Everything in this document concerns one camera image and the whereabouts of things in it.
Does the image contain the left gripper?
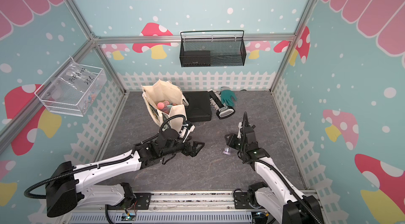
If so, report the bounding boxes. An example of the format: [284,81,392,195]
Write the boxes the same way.
[161,135,205,158]

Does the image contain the black box in basket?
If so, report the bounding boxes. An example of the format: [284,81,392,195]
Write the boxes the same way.
[180,50,211,67]

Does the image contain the black flat box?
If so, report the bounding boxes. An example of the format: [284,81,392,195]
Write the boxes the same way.
[184,91,212,122]

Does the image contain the pink hourglass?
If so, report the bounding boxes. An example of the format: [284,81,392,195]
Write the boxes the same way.
[157,100,170,114]

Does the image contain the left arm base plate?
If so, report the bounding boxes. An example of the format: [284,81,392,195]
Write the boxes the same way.
[105,193,152,210]

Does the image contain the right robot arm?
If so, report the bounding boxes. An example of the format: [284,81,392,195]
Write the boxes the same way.
[225,112,324,224]

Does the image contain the plastic bag in basket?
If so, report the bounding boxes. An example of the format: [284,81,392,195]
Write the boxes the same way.
[50,57,107,111]

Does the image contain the black mesh wall basket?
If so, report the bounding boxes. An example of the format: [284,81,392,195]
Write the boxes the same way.
[179,30,247,67]

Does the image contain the cream canvas tote bag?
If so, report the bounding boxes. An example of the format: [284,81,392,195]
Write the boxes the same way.
[141,80,188,126]

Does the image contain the lavender hourglass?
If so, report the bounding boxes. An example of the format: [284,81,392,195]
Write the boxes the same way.
[223,147,232,155]

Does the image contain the green rubber glove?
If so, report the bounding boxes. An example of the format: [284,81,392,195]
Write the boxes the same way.
[220,87,237,107]

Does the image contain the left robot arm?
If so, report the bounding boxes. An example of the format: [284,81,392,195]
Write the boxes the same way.
[24,115,205,218]

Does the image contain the clear wire wall basket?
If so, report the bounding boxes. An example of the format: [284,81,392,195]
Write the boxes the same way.
[34,57,108,117]

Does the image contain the black white hair brush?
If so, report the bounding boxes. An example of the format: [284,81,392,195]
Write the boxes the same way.
[208,90,235,119]

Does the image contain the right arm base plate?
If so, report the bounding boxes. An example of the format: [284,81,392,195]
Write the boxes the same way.
[233,190,280,210]

